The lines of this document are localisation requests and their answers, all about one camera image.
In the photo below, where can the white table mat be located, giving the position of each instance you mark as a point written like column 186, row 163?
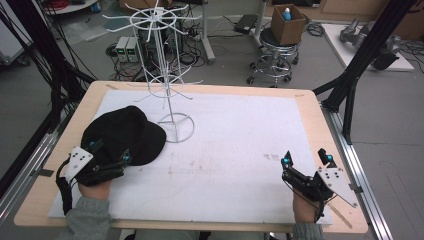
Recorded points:
column 213, row 156

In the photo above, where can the blue bottle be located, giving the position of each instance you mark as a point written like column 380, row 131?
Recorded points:
column 286, row 14

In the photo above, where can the aluminium rail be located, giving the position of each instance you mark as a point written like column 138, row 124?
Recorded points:
column 360, row 173
column 30, row 166

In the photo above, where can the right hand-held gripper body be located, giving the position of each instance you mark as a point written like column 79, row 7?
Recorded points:
column 335, row 184

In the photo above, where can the black flat device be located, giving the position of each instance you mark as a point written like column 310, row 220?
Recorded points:
column 246, row 23

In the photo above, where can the grey bench power supply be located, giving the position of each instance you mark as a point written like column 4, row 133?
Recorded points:
column 132, row 48
column 121, row 48

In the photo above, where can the person's right hand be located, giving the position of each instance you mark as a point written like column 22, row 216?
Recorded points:
column 304, row 210

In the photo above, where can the black tape piece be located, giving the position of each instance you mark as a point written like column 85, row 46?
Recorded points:
column 45, row 172

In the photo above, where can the person's left hand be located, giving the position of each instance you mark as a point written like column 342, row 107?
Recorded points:
column 94, row 190

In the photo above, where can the white floor board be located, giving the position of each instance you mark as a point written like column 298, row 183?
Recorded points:
column 346, row 50

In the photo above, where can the black metal frame strut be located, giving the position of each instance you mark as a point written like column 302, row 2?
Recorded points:
column 50, row 56
column 363, row 56

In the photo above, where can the thin wooden stick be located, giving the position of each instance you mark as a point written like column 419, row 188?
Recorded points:
column 340, row 216

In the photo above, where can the black cap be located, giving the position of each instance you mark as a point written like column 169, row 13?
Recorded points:
column 123, row 132

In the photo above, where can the blue cup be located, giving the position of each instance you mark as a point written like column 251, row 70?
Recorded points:
column 96, row 6

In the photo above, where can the chrome rolling stool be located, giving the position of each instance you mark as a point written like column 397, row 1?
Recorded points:
column 274, row 57

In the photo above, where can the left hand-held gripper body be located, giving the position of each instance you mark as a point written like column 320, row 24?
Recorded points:
column 79, row 160

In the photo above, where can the white desk leg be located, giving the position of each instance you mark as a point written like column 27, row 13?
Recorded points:
column 207, row 33
column 261, row 20

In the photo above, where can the cardboard box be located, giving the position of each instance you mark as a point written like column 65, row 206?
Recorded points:
column 288, row 25

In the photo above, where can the wooden table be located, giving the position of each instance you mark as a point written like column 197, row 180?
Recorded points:
column 320, row 113

